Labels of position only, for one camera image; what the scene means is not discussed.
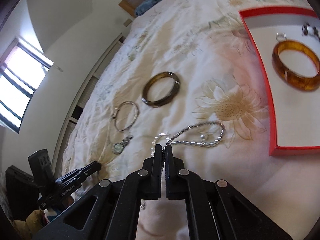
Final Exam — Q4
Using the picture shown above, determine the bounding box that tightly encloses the dark brown bangle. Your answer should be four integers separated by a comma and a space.
141, 72, 181, 108

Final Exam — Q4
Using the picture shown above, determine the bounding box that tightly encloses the floral bed quilt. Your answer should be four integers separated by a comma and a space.
63, 0, 319, 239

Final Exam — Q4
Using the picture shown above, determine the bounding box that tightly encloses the silver wristwatch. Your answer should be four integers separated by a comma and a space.
112, 135, 133, 155

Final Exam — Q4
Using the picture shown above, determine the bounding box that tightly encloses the amber bangle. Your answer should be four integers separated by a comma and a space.
272, 40, 319, 91

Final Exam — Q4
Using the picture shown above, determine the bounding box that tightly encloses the silver bead necklace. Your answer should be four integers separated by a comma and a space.
163, 121, 226, 178

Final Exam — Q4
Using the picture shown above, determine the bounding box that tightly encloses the twisted silver hoop bracelet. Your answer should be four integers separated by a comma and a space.
150, 132, 171, 156

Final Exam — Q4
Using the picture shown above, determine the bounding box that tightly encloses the low white wall cabinet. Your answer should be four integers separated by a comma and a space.
52, 34, 125, 177

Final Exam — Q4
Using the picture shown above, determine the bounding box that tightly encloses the red jewelry box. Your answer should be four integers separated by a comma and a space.
239, 6, 319, 156

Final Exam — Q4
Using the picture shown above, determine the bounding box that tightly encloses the thin silver bangle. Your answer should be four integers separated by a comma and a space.
111, 100, 139, 132

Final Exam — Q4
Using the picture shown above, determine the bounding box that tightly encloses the window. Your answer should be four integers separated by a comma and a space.
1, 38, 54, 133

